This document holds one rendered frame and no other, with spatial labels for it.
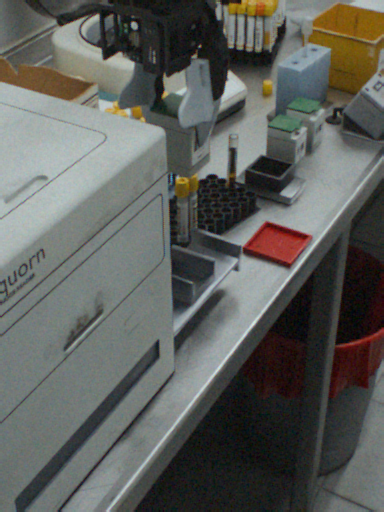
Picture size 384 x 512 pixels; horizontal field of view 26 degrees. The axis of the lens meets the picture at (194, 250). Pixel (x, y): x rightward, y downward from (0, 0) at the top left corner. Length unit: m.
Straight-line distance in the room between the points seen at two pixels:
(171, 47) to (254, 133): 0.61
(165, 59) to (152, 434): 0.37
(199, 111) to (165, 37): 0.10
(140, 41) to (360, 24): 0.86
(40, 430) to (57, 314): 0.10
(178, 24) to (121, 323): 0.26
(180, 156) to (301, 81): 0.52
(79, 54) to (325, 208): 0.46
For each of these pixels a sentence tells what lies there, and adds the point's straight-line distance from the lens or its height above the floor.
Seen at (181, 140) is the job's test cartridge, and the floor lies 1.12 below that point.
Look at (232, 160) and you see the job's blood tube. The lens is 1.11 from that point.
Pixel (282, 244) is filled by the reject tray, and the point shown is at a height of 0.88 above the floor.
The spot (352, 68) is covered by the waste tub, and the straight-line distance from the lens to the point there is 1.44.
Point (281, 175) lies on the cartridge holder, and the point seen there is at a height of 0.91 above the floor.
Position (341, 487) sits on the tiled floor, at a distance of 1.92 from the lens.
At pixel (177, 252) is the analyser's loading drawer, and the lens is 0.95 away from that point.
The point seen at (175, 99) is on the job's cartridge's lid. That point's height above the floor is 1.14.
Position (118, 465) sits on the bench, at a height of 0.87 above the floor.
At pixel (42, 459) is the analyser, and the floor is 0.96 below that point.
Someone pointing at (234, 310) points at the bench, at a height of 0.88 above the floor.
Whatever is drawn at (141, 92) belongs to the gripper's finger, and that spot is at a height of 1.16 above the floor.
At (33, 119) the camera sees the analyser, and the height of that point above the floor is 1.17.
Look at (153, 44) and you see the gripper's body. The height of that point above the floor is 1.23.
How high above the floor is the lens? 1.52
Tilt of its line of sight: 37 degrees down
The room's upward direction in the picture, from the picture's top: straight up
